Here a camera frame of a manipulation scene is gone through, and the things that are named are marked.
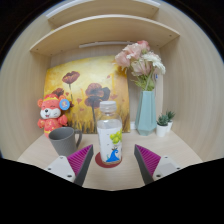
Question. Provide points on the white light bar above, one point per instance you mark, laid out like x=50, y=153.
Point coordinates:
x=106, y=44

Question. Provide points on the wooden shelf unit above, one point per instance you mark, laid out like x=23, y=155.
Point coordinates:
x=106, y=30

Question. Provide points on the yellow poppy flower painting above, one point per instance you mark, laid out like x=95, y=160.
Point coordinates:
x=86, y=76

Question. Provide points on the pink and white flower bouquet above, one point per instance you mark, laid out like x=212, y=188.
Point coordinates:
x=136, y=60

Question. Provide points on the small succulent in white pot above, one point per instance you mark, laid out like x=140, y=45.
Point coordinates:
x=170, y=120
x=162, y=128

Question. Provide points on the flat round red coaster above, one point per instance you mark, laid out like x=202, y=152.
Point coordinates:
x=99, y=161

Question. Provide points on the red plush mouse toy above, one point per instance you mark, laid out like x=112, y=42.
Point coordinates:
x=51, y=116

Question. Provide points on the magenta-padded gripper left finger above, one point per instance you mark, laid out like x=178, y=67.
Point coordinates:
x=63, y=166

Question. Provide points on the clear plastic drink bottle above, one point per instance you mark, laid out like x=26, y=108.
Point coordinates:
x=109, y=133

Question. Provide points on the grey textured mug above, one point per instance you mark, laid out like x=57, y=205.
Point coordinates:
x=63, y=141

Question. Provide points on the teal faceted vase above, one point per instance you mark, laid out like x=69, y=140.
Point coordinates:
x=146, y=113

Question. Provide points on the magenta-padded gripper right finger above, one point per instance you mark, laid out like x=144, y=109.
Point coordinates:
x=163, y=165

